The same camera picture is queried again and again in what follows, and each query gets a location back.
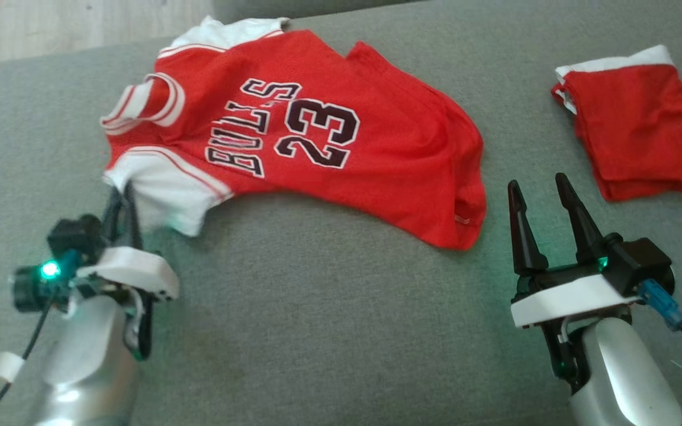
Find black cable with teal plug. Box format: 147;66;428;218
0;260;81;426
636;277;682;416

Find red Bulls 23 jersey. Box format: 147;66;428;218
99;15;488;251

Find white cable label tag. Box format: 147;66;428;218
0;350;26;383

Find red shorts with white waistband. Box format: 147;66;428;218
551;44;682;204

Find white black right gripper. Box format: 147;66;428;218
507;172;639;330

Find grey sofa back cushion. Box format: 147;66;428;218
210;0;430;25

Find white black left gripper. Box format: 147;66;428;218
73;180;181;304

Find grey sofa seat cushion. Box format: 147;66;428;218
0;0;682;426

